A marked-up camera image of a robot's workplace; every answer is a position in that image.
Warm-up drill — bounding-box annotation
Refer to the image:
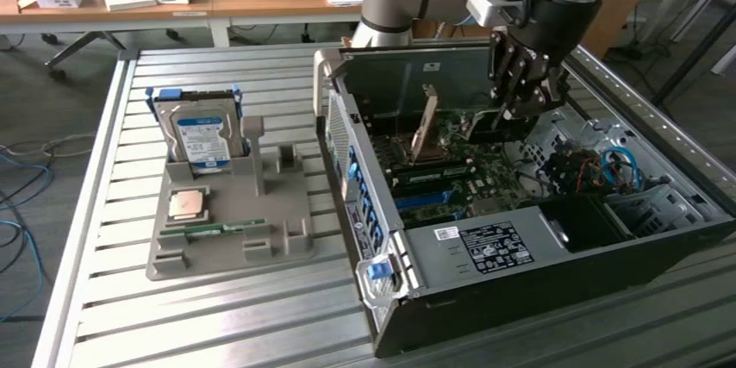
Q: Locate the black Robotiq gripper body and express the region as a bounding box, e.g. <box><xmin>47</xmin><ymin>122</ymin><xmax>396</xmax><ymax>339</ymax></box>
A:
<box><xmin>504</xmin><ymin>0</ymin><xmax>605</xmax><ymax>67</ymax></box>

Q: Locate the wooden cabinet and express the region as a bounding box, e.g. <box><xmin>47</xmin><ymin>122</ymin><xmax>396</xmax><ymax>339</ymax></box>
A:
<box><xmin>497</xmin><ymin>0</ymin><xmax>672</xmax><ymax>59</ymax></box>

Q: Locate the green motherboard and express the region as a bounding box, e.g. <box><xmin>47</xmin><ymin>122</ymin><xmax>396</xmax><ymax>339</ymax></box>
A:
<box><xmin>367</xmin><ymin>109</ymin><xmax>553</xmax><ymax>229</ymax></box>

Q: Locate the CPU socket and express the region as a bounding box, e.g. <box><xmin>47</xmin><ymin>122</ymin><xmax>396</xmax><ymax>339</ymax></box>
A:
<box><xmin>393</xmin><ymin>133</ymin><xmax>453</xmax><ymax>166</ymax></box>

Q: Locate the blue expansion slot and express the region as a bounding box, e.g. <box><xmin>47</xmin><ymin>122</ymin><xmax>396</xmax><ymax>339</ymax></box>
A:
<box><xmin>396</xmin><ymin>193</ymin><xmax>456</xmax><ymax>213</ymax></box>

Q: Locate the silver disk bay cage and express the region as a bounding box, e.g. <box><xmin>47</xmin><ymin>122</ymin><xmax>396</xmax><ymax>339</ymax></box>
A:
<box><xmin>603</xmin><ymin>184</ymin><xmax>708</xmax><ymax>238</ymax></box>

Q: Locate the grey power supply unit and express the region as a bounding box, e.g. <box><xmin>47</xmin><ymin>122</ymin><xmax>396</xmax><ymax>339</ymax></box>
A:
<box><xmin>401</xmin><ymin>206</ymin><xmax>568</xmax><ymax>296</ymax></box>

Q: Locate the open black PC case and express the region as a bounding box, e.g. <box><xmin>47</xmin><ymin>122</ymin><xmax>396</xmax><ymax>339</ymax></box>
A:
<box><xmin>313</xmin><ymin>33</ymin><xmax>736</xmax><ymax>359</ymax></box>

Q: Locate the blue plastic case latch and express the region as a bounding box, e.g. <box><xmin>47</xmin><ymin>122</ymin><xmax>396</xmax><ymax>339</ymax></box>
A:
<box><xmin>367</xmin><ymin>258</ymin><xmax>397</xmax><ymax>283</ymax></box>

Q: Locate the hard disk with blue caddy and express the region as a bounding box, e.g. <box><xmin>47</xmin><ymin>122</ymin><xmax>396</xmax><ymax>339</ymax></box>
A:
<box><xmin>144</xmin><ymin>85</ymin><xmax>249</xmax><ymax>176</ymax></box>

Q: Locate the grey plastic parts rack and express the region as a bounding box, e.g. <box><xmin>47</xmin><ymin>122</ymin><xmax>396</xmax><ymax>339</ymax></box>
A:
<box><xmin>147</xmin><ymin>115</ymin><xmax>317</xmax><ymax>282</ymax></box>

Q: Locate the copper-topped CPU chip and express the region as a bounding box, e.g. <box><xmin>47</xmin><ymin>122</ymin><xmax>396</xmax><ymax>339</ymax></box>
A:
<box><xmin>168</xmin><ymin>189</ymin><xmax>207</xmax><ymax>223</ymax></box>

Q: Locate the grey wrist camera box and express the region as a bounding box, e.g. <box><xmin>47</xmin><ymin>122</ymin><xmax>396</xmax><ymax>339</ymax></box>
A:
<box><xmin>465</xmin><ymin>0</ymin><xmax>523</xmax><ymax>28</ymax></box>

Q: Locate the black wire bundle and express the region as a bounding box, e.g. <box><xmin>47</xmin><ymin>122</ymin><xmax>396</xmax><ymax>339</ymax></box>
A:
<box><xmin>539</xmin><ymin>151</ymin><xmax>583</xmax><ymax>195</ymax></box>

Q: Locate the orange wire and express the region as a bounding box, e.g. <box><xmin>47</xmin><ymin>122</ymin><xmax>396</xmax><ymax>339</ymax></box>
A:
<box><xmin>579</xmin><ymin>155</ymin><xmax>612</xmax><ymax>193</ymax></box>

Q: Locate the black metal post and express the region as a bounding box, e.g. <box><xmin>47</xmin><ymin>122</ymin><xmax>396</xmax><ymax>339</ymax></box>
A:
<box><xmin>652</xmin><ymin>0</ymin><xmax>736</xmax><ymax>106</ymax></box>

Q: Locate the blue wire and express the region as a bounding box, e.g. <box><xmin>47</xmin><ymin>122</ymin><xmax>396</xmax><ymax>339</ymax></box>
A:
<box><xmin>600</xmin><ymin>147</ymin><xmax>645</xmax><ymax>193</ymax></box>

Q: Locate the grey wheeled leg frame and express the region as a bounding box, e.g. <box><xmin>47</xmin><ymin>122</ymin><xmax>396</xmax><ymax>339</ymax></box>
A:
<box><xmin>43</xmin><ymin>30</ymin><xmax>128</xmax><ymax>81</ymax></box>

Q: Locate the grey floor cable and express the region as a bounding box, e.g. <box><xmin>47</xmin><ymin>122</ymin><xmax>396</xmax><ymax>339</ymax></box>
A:
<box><xmin>0</xmin><ymin>133</ymin><xmax>96</xmax><ymax>160</ymax></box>

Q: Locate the black floor cable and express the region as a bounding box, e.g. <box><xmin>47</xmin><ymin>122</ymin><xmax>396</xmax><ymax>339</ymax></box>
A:
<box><xmin>0</xmin><ymin>160</ymin><xmax>51</xmax><ymax>274</ymax></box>

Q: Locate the blue floor cable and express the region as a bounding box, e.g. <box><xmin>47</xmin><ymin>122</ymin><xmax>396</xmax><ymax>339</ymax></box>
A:
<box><xmin>0</xmin><ymin>143</ymin><xmax>56</xmax><ymax>324</ymax></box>

